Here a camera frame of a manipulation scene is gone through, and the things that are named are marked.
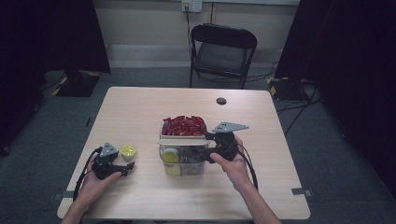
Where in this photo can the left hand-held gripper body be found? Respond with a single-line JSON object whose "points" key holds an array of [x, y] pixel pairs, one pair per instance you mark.
{"points": [[106, 160]]}

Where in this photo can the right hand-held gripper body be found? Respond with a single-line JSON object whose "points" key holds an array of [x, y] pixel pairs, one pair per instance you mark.
{"points": [[226, 143]]}

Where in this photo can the clear compartment storage box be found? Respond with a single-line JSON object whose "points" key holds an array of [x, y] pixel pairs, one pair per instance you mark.
{"points": [[183, 168]]}

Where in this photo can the person's right hand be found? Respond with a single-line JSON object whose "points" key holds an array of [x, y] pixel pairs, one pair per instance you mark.
{"points": [[233, 169]]}

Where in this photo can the person's left hand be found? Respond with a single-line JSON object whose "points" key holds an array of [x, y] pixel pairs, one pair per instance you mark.
{"points": [[95, 186]]}

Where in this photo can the pile of dark packets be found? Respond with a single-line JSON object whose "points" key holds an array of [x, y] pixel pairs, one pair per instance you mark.
{"points": [[190, 158]]}

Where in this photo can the pile of red packets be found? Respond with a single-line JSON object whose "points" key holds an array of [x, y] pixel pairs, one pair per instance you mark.
{"points": [[183, 126]]}

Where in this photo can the grey tape strip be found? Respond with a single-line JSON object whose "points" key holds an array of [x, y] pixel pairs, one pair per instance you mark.
{"points": [[302, 191], [63, 194]]}

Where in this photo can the black stand base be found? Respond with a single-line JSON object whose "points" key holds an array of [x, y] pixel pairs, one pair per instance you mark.
{"points": [[77, 84], [285, 88]]}

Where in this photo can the black folding chair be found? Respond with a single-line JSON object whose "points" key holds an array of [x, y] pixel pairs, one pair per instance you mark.
{"points": [[222, 53]]}

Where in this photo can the black curtain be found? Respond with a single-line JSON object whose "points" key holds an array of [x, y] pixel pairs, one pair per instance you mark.
{"points": [[351, 62]]}

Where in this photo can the white wall socket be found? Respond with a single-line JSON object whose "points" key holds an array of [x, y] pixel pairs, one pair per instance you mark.
{"points": [[192, 5]]}

